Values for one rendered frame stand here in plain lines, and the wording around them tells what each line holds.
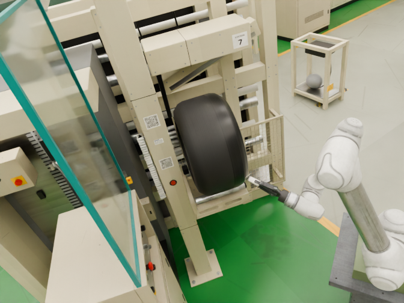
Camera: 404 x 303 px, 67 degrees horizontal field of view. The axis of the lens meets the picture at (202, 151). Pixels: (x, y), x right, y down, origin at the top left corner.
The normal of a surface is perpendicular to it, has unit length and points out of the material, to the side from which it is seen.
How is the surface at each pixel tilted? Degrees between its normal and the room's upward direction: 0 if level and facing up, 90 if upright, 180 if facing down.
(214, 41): 90
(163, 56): 90
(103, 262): 0
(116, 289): 0
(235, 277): 0
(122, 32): 90
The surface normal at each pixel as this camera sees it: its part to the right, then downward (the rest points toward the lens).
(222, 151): 0.15, 0.15
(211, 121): -0.03, -0.37
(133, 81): 0.25, 0.56
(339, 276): -0.19, -0.77
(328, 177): -0.56, 0.54
